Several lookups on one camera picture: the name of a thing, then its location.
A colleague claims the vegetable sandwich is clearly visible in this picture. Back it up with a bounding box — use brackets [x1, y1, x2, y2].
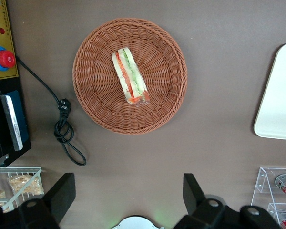
[111, 47, 151, 107]

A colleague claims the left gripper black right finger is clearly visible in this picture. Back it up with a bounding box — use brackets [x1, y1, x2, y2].
[174, 173, 283, 229]

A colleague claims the cream plastic tray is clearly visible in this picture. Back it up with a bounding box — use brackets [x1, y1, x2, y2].
[253, 42, 286, 141]

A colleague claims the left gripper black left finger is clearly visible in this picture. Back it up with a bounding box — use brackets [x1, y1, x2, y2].
[18, 173, 76, 229]

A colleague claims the black power cable with plug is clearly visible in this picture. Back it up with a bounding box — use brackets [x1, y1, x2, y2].
[15, 56, 87, 167]

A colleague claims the wrapped grain sandwich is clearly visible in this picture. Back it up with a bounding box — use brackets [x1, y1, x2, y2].
[7, 174, 45, 196]

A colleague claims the round brown wicker basket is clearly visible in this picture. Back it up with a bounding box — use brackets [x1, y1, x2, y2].
[72, 18, 188, 136]

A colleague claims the yellow control panel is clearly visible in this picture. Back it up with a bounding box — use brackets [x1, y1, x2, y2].
[0, 0, 20, 82]

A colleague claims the clear acrylic bottle rack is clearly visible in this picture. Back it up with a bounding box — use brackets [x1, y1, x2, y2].
[251, 167, 286, 229]

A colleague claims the red emergency stop button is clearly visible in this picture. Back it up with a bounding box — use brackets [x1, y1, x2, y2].
[0, 46, 17, 72]

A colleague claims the white wire rack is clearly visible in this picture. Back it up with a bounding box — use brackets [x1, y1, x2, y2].
[0, 166, 42, 214]

